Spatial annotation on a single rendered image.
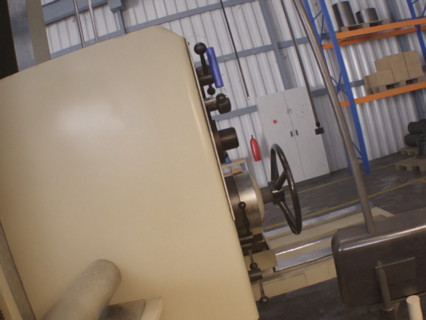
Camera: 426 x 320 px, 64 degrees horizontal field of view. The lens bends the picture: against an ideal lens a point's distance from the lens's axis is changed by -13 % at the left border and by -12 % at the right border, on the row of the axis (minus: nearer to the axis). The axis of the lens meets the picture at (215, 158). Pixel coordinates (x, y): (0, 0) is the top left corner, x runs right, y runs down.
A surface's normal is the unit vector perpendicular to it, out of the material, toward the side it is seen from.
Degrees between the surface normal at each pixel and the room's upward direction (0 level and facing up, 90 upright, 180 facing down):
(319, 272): 90
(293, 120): 90
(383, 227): 19
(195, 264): 90
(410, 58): 90
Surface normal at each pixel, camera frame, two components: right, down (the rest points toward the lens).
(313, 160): 0.01, 0.07
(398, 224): -0.33, -0.87
